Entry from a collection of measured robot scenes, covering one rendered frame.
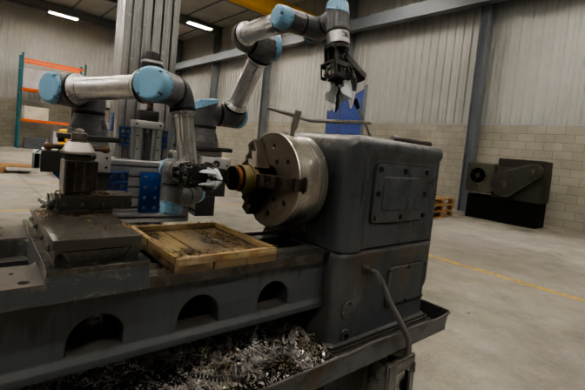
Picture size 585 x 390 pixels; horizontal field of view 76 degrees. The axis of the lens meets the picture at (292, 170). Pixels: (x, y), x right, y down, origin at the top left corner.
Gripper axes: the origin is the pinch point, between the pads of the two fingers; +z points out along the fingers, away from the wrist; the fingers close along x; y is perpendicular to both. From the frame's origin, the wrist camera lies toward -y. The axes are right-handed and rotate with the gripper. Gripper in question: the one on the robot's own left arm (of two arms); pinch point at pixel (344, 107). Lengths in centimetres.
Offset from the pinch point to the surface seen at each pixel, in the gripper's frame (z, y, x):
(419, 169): 19.2, -38.4, 3.6
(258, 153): 15.0, 21.2, -19.1
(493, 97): -238, -971, -326
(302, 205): 32.0, 14.6, -4.9
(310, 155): 16.4, 11.8, -4.0
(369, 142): 11.9, -5.8, 5.5
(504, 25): -427, -971, -288
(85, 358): 63, 73, -9
